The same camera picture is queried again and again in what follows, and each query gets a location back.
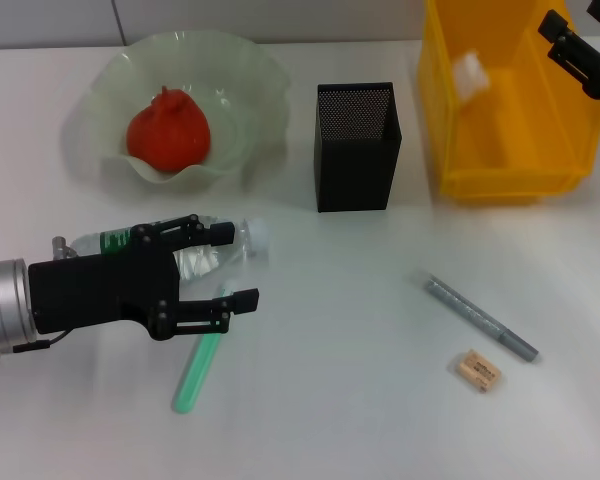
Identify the grey pen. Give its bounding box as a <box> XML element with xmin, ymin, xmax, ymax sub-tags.
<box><xmin>419</xmin><ymin>271</ymin><xmax>540</xmax><ymax>362</ymax></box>

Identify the left gripper cable with connector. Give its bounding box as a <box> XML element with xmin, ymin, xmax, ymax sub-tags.
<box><xmin>52</xmin><ymin>235</ymin><xmax>79</xmax><ymax>261</ymax></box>

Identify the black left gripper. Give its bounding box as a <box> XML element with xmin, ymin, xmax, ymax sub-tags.
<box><xmin>28</xmin><ymin>213</ymin><xmax>260</xmax><ymax>341</ymax></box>

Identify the black mesh pen holder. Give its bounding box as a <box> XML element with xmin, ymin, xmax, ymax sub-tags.
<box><xmin>313</xmin><ymin>82</ymin><xmax>404</xmax><ymax>214</ymax></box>

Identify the green glass fruit plate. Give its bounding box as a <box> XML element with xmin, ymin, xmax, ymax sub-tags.
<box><xmin>62</xmin><ymin>30</ymin><xmax>291</xmax><ymax>194</ymax></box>

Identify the yellow plastic bin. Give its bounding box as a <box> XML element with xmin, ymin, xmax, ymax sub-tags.
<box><xmin>418</xmin><ymin>0</ymin><xmax>600</xmax><ymax>206</ymax></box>

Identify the white paper ball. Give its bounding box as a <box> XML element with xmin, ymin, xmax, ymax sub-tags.
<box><xmin>452</xmin><ymin>48</ymin><xmax>491</xmax><ymax>104</ymax></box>

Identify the beige eraser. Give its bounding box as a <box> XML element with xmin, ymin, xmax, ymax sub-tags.
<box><xmin>449</xmin><ymin>348</ymin><xmax>504</xmax><ymax>394</ymax></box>

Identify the green pen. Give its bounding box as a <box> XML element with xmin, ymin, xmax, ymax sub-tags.
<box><xmin>172</xmin><ymin>279</ymin><xmax>239</xmax><ymax>415</ymax></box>

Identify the clear green-label water bottle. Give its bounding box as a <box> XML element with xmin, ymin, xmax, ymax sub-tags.
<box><xmin>69</xmin><ymin>215</ymin><xmax>271</xmax><ymax>284</ymax></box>

